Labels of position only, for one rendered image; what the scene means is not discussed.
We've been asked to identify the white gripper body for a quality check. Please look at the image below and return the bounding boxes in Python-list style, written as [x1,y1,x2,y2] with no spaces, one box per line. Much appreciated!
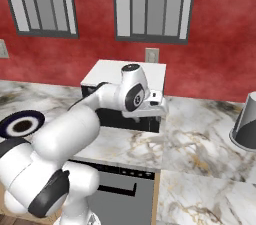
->
[121,98,169,120]

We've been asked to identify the white toaster oven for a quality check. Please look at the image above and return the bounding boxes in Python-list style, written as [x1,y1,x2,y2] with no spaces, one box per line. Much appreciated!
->
[80,59,167,134]

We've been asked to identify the brown bagel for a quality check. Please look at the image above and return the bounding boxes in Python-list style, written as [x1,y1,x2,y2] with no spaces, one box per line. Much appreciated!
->
[12,120,33,133]

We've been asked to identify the dark blue plate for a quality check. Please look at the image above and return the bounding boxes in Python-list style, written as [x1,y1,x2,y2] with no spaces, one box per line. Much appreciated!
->
[0,109,46,139]

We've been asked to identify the grey dishwasher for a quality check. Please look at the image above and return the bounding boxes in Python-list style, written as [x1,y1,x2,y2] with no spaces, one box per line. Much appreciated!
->
[68,159,157,225]

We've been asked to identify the grey cone-shaped appliance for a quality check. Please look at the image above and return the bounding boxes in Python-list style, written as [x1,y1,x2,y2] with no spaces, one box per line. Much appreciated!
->
[228,91,256,153]

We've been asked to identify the grey barred window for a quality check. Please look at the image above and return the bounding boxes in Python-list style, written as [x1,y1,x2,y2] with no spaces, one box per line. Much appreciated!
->
[112,0,199,45]
[0,0,80,39]

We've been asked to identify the white wall socket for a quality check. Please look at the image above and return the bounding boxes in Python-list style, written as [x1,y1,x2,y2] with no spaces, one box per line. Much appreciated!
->
[0,38,10,59]
[144,47,160,64]

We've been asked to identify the black dishwasher handle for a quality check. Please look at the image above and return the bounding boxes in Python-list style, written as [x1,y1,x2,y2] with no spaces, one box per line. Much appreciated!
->
[97,182,138,198]

